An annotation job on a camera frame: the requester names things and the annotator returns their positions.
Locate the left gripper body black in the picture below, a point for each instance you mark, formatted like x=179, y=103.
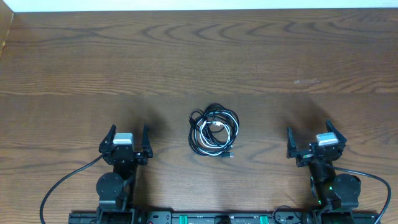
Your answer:
x=123, y=151

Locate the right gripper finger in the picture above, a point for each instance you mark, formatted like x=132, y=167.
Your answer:
x=291, y=145
x=331, y=129

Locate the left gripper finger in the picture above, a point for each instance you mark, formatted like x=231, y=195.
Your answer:
x=108, y=139
x=145, y=143

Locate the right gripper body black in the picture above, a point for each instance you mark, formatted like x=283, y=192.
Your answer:
x=319, y=154

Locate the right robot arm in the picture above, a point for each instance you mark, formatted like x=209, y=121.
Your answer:
x=337, y=194

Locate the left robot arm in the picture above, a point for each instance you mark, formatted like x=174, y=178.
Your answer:
x=116, y=188

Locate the cardboard panel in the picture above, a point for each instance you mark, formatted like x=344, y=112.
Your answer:
x=6, y=18

